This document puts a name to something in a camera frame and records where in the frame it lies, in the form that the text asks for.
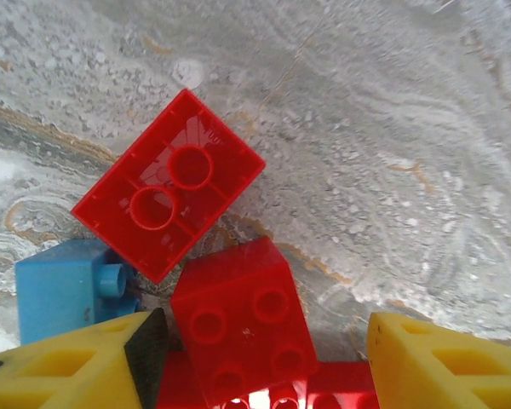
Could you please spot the blue lego brick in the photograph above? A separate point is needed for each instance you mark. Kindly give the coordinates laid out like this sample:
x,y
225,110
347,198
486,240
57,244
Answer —
x,y
55,294

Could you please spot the red lego brick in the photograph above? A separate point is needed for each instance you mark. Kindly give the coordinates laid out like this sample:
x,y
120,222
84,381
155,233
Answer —
x,y
123,238
238,307
345,385

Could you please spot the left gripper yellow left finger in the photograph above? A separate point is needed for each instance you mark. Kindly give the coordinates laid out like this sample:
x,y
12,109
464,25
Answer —
x,y
68,375

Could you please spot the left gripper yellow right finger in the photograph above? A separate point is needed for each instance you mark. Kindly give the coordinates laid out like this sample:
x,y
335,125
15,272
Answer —
x,y
451,375

